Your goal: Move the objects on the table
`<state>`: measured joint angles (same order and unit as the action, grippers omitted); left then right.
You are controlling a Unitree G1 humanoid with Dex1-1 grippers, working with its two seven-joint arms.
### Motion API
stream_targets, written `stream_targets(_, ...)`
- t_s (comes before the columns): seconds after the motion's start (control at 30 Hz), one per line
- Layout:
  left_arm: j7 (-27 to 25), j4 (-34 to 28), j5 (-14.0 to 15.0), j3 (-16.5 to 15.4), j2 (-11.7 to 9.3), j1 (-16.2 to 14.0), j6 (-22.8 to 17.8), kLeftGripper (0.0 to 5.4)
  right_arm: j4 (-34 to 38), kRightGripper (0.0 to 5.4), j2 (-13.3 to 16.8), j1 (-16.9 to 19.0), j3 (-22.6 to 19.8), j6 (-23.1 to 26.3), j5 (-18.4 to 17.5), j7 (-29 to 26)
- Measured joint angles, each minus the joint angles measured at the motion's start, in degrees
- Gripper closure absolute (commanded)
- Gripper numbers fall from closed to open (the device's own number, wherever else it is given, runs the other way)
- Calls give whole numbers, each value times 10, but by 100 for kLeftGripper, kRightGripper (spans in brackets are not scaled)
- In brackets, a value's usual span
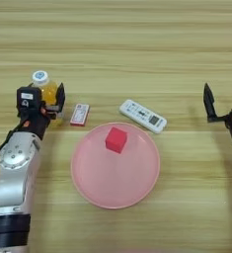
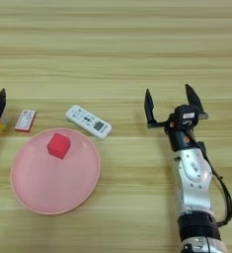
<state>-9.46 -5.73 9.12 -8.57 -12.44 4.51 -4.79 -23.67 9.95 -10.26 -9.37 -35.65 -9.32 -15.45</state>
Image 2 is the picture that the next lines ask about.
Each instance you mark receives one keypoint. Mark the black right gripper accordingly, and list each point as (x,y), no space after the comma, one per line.
(180,140)

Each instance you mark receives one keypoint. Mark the small red white card box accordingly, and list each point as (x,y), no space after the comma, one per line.
(25,120)

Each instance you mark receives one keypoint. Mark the white remote control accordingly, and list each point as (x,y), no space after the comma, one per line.
(88,122)

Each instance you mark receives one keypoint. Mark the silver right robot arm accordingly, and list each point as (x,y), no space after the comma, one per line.
(193,178)

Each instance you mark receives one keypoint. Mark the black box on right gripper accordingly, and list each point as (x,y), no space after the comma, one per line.
(186,116)

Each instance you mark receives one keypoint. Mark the red cube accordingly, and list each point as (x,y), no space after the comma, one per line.
(59,145)

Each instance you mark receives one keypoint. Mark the pink round plate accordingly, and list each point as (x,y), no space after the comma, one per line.
(55,184)

